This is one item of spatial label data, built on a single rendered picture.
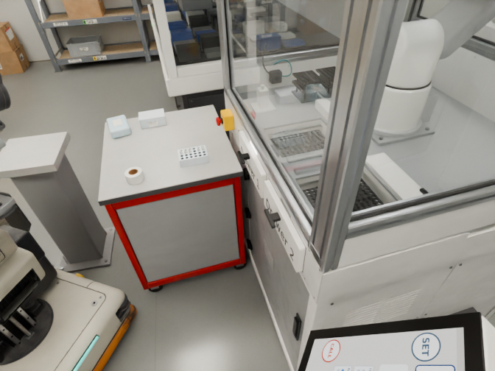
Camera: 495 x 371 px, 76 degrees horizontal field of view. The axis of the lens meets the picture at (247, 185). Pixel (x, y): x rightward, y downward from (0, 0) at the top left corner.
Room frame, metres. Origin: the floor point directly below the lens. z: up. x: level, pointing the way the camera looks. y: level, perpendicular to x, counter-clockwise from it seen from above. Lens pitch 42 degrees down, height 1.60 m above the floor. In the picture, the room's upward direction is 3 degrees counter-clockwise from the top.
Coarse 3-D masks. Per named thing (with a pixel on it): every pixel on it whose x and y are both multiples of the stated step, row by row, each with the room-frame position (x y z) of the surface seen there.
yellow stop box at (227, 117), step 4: (220, 112) 1.28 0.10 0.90; (224, 112) 1.27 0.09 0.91; (228, 112) 1.27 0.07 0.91; (224, 116) 1.23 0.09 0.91; (228, 116) 1.23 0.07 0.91; (232, 116) 1.23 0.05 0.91; (224, 120) 1.22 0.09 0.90; (228, 120) 1.23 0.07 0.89; (232, 120) 1.23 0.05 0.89; (224, 124) 1.23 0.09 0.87; (228, 124) 1.23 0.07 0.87; (232, 124) 1.23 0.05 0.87; (224, 128) 1.23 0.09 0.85; (228, 128) 1.23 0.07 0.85; (232, 128) 1.23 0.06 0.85
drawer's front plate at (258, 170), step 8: (240, 136) 1.06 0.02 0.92; (240, 144) 1.07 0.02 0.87; (248, 144) 0.98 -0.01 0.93; (248, 152) 0.95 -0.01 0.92; (248, 160) 0.95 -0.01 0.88; (256, 160) 0.88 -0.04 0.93; (256, 168) 0.85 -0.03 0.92; (256, 176) 0.86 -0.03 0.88; (264, 176) 0.81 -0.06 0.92; (256, 184) 0.86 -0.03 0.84
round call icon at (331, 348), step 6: (324, 342) 0.24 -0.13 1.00; (330, 342) 0.23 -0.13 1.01; (336, 342) 0.23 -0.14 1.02; (342, 342) 0.22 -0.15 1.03; (324, 348) 0.23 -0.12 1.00; (330, 348) 0.22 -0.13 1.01; (336, 348) 0.22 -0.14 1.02; (324, 354) 0.22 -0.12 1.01; (330, 354) 0.21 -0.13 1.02; (336, 354) 0.21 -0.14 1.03; (324, 360) 0.21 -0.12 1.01; (330, 360) 0.20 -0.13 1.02; (336, 360) 0.20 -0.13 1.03
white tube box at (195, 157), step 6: (192, 150) 1.15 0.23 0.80; (204, 150) 1.14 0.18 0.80; (180, 156) 1.12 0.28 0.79; (186, 156) 1.11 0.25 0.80; (192, 156) 1.11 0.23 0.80; (198, 156) 1.10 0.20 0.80; (204, 156) 1.10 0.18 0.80; (180, 162) 1.08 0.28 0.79; (186, 162) 1.08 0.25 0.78; (192, 162) 1.09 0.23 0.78; (198, 162) 1.10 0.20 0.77; (204, 162) 1.10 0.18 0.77
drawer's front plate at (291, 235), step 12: (264, 180) 0.78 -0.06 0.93; (264, 192) 0.77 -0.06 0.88; (264, 204) 0.77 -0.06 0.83; (276, 204) 0.67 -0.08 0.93; (288, 216) 0.61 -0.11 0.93; (276, 228) 0.66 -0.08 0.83; (288, 228) 0.57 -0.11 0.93; (288, 240) 0.57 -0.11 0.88; (300, 240) 0.53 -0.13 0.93; (288, 252) 0.56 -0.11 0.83; (300, 252) 0.50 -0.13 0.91; (300, 264) 0.50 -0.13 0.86
